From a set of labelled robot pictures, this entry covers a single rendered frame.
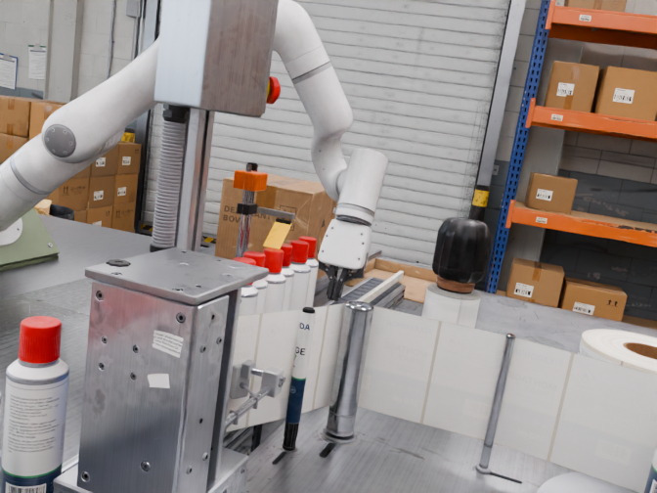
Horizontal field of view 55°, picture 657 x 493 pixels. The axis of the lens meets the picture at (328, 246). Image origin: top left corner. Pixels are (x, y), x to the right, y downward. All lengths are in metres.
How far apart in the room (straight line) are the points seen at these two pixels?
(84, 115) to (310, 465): 0.93
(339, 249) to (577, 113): 3.44
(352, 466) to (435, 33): 4.78
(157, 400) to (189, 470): 0.07
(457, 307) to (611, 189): 4.60
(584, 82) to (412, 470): 4.12
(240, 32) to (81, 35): 5.89
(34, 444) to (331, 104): 0.92
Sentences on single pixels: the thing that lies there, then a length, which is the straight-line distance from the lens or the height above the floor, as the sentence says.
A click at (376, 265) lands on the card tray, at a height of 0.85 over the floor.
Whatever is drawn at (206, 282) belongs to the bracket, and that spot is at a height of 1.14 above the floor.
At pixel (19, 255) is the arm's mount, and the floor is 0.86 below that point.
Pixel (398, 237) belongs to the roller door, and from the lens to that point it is 5.42.
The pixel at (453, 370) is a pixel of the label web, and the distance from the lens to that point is 0.86.
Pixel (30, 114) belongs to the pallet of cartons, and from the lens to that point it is 4.91.
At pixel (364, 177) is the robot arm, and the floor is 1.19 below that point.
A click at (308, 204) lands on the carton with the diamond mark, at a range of 1.57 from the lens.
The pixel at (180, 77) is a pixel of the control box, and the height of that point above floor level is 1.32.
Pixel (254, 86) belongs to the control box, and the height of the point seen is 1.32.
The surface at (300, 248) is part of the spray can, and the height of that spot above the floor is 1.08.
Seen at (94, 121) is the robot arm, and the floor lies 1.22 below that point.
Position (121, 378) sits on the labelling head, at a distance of 0.57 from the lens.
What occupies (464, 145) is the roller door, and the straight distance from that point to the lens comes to 5.32.
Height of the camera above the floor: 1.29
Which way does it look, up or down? 11 degrees down
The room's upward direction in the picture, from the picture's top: 8 degrees clockwise
